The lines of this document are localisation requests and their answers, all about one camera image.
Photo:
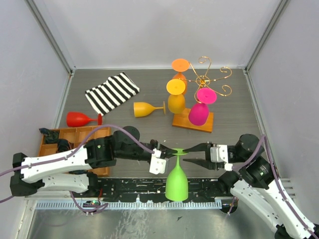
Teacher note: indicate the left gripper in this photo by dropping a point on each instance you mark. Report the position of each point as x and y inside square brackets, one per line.
[162, 148]

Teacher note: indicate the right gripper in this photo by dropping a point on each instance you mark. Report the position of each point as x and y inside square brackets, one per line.
[206, 162]

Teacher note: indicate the green plastic wine glass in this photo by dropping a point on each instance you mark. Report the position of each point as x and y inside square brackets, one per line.
[176, 188]

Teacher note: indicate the magenta plastic wine glass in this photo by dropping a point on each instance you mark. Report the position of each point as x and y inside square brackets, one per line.
[200, 111]

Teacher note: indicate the yellow-orange plastic wine glass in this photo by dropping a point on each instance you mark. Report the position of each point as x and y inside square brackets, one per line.
[176, 100]

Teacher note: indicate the orange plastic wine glass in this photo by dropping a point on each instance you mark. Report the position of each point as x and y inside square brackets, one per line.
[180, 65]

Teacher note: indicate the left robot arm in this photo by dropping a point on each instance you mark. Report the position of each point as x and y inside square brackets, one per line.
[71, 170]

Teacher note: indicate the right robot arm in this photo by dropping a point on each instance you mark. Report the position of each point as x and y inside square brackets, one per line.
[253, 180]

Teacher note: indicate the yellow plastic wine glass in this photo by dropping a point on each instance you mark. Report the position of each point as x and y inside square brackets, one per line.
[143, 109]

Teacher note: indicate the red plastic wine glass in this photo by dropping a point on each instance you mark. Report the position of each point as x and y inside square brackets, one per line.
[78, 119]

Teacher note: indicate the black white striped cloth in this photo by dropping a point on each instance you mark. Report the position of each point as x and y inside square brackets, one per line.
[112, 93]

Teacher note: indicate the rolled dark orange-floral tie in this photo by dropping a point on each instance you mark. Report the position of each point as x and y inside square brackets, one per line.
[50, 136]

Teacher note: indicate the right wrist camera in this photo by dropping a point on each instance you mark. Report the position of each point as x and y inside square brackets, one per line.
[219, 156]

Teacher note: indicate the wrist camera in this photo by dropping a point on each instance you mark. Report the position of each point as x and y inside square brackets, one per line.
[219, 156]
[157, 164]

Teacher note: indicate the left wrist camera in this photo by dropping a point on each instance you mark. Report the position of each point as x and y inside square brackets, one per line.
[157, 164]

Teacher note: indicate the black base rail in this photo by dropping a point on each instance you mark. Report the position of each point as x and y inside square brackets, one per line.
[128, 190]

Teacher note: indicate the white slotted cable duct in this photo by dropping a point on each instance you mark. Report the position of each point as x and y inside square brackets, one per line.
[69, 205]

